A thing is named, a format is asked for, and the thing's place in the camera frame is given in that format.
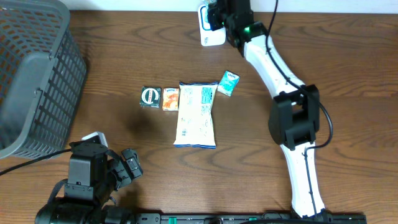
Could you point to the cream wipes pack blue edges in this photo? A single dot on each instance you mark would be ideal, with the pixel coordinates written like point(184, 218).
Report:
point(194, 122)

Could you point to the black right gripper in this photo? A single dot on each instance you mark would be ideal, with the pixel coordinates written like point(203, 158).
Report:
point(211, 15)

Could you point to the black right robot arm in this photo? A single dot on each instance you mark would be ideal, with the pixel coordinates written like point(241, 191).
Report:
point(294, 118)

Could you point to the black healing ointment box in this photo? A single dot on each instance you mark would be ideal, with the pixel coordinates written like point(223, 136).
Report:
point(150, 97)

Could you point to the grey plastic mesh basket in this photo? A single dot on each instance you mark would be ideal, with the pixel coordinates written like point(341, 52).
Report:
point(42, 78)

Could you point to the teal white Kleenex tissue pack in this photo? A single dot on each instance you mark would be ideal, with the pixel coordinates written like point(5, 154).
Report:
point(228, 83)

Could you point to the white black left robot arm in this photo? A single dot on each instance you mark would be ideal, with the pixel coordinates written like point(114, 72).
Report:
point(95, 172)

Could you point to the orange tissue pack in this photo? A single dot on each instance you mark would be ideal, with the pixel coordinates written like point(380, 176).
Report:
point(170, 99)

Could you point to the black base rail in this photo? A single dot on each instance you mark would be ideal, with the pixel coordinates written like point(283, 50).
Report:
point(265, 218)

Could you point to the green soft wipes pack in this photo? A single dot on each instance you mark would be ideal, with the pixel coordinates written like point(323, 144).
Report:
point(208, 2)

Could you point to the white barcode scanner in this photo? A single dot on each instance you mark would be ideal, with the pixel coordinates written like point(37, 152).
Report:
point(208, 37)

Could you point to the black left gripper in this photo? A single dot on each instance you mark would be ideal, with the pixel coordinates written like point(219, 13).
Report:
point(125, 168)

